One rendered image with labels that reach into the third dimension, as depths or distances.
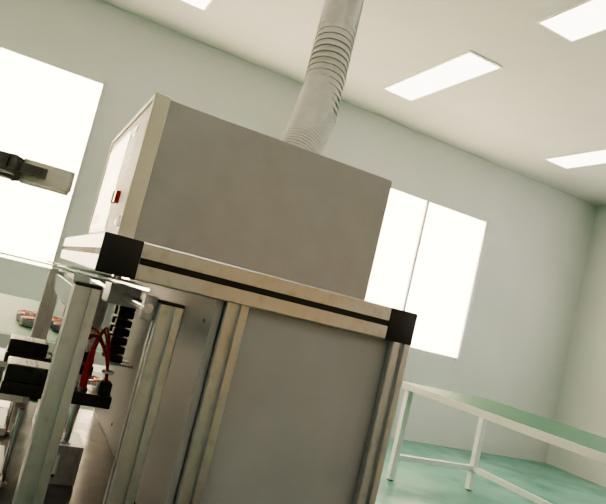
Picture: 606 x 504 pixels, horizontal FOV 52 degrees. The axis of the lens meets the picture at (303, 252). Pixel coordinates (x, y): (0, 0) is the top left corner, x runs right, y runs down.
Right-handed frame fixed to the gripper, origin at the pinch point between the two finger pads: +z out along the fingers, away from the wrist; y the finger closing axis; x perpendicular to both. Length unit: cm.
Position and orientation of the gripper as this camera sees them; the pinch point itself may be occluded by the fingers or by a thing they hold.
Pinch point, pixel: (49, 178)
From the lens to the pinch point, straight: 99.0
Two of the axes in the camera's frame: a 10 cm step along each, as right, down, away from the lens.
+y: 4.1, 0.2, -9.1
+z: 8.8, 2.5, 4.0
